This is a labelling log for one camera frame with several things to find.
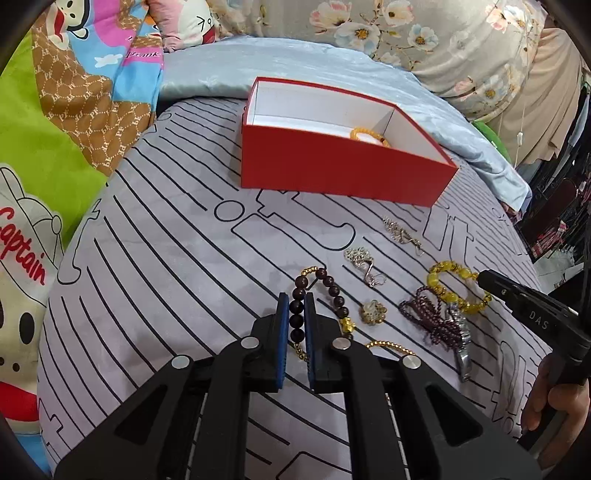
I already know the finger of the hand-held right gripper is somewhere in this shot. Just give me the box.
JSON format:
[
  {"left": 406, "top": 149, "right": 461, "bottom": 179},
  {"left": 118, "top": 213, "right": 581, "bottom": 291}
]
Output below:
[{"left": 477, "top": 269, "right": 579, "bottom": 334}]

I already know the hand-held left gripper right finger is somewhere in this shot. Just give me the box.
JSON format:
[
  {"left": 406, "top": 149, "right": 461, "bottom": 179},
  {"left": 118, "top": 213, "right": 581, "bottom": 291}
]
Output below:
[{"left": 304, "top": 292, "right": 542, "bottom": 480}]

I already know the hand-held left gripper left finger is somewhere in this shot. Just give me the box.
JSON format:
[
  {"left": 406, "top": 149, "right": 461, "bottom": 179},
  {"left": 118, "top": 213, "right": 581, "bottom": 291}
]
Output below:
[{"left": 54, "top": 293, "right": 291, "bottom": 480}]

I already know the dark brown bead bracelet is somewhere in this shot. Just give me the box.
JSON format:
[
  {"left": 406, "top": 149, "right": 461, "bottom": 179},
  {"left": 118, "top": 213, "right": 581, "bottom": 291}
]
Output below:
[{"left": 288, "top": 267, "right": 354, "bottom": 348}]

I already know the silver wristwatch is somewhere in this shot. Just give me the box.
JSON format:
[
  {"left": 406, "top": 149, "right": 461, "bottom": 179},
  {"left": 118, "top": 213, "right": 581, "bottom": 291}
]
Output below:
[{"left": 445, "top": 302, "right": 474, "bottom": 383}]

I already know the gold bead bracelet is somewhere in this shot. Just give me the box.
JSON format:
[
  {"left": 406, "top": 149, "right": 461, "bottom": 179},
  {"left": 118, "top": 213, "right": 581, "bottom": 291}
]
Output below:
[{"left": 291, "top": 340, "right": 416, "bottom": 363}]

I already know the yellow bead bracelet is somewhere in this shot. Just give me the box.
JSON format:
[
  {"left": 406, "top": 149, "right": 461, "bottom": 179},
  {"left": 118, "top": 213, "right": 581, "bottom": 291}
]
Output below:
[{"left": 426, "top": 261, "right": 493, "bottom": 316}]

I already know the garnet bead bracelet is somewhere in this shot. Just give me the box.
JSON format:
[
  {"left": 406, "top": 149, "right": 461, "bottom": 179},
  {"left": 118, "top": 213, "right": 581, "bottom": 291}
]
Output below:
[{"left": 398, "top": 285, "right": 462, "bottom": 350}]

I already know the red cardboard box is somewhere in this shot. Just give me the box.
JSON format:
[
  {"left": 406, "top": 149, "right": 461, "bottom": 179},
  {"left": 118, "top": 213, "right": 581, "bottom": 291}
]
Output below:
[{"left": 240, "top": 77, "right": 460, "bottom": 207}]

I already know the person's right hand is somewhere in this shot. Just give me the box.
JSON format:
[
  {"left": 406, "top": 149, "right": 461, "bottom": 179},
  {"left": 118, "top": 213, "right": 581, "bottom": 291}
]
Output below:
[{"left": 522, "top": 355, "right": 591, "bottom": 472}]

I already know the flower-shaped brooch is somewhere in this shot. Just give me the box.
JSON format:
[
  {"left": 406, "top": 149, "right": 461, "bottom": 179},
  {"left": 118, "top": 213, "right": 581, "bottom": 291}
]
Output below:
[{"left": 359, "top": 300, "right": 387, "bottom": 326}]

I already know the silver filigree earring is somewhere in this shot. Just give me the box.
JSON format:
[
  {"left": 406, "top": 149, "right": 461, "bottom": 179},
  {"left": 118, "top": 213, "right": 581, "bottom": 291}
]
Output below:
[
  {"left": 383, "top": 218, "right": 426, "bottom": 256},
  {"left": 344, "top": 248, "right": 389, "bottom": 288}
]

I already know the green object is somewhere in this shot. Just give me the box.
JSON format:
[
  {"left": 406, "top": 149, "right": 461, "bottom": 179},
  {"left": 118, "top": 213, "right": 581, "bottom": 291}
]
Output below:
[{"left": 473, "top": 120, "right": 513, "bottom": 163}]

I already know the beige cloth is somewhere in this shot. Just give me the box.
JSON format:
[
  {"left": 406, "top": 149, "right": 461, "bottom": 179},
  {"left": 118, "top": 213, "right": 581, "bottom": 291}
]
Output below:
[{"left": 489, "top": 28, "right": 586, "bottom": 165}]

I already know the light blue satin blanket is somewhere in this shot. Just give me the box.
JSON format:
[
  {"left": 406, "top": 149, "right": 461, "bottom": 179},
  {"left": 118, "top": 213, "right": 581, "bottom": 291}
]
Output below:
[{"left": 157, "top": 37, "right": 532, "bottom": 209}]

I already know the grey floral quilt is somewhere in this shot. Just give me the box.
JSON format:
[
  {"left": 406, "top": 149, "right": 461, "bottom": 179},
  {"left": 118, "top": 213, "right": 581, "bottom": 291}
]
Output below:
[{"left": 205, "top": 0, "right": 548, "bottom": 123}]

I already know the colourful cartoon monkey blanket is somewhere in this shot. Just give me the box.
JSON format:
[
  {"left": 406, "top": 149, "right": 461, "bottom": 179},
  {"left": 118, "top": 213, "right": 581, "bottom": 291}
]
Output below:
[{"left": 0, "top": 0, "right": 168, "bottom": 476}]

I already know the pink rabbit pillow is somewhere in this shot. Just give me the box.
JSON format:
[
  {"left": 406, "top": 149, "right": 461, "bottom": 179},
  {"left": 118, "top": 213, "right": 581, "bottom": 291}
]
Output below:
[{"left": 147, "top": 0, "right": 221, "bottom": 53}]

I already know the white cable with switch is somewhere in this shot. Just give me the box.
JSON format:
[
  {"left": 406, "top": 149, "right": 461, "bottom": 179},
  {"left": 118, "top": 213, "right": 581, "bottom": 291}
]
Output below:
[{"left": 510, "top": 83, "right": 532, "bottom": 162}]

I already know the orange bead bracelet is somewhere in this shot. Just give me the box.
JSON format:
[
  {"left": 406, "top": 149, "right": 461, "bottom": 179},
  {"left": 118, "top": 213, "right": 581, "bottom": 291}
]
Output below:
[{"left": 349, "top": 127, "right": 391, "bottom": 149}]

